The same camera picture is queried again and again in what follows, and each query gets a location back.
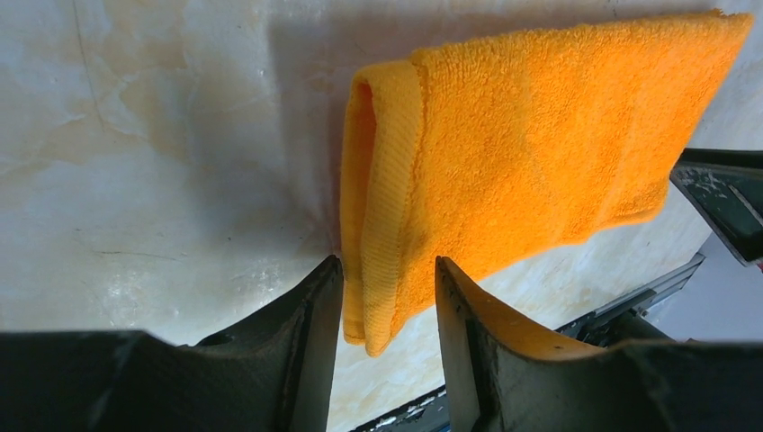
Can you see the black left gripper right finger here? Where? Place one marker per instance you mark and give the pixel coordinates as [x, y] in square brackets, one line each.
[506, 372]

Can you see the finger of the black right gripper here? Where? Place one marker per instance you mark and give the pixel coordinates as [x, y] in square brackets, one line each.
[725, 188]

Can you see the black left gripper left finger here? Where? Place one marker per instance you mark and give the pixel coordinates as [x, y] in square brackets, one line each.
[271, 371]

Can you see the orange towel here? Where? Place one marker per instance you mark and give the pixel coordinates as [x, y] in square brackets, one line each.
[497, 149]

